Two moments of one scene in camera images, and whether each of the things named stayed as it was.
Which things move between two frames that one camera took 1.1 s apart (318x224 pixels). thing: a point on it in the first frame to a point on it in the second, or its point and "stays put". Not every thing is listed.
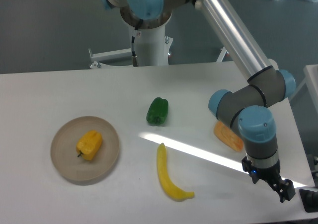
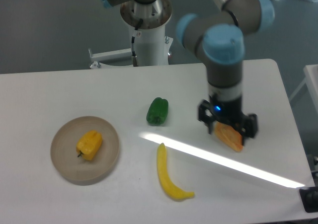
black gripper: [284, 187] to [229, 111]
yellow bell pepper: [89, 144] stays put
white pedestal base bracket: [109, 55] stays put
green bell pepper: [157, 112] stays put
